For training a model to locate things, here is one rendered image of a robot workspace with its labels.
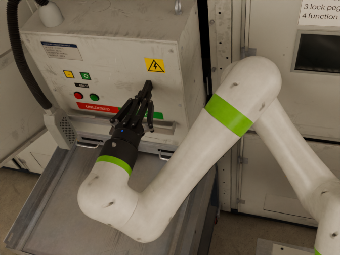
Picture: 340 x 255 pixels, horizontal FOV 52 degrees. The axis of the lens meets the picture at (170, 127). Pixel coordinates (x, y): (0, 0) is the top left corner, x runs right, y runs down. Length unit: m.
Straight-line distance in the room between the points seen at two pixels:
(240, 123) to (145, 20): 0.42
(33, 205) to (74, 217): 0.16
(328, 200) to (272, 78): 0.33
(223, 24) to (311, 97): 0.39
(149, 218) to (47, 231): 0.56
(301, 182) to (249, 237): 1.09
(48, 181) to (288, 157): 0.88
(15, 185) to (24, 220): 1.29
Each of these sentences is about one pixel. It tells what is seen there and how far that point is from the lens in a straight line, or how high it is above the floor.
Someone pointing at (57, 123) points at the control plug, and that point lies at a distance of 1.24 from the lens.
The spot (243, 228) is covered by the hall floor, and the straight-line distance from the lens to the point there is 2.11.
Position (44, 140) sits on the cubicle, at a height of 0.49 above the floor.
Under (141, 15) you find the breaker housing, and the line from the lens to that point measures 1.04.
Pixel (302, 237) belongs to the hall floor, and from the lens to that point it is 2.13.
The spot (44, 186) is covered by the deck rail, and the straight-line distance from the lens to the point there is 1.40.
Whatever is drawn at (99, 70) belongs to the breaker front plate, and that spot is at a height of 1.27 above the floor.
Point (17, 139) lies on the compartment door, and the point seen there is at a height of 0.88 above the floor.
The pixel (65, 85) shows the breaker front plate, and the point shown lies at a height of 1.18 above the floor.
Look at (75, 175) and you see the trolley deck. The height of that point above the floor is 0.85.
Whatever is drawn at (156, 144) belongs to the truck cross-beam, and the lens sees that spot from 1.28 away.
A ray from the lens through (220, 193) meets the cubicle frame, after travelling 1.95.
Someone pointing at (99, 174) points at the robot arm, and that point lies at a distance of 0.83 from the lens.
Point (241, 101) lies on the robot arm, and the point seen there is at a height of 1.37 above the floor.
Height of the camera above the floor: 1.94
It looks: 50 degrees down
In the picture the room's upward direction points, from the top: 12 degrees counter-clockwise
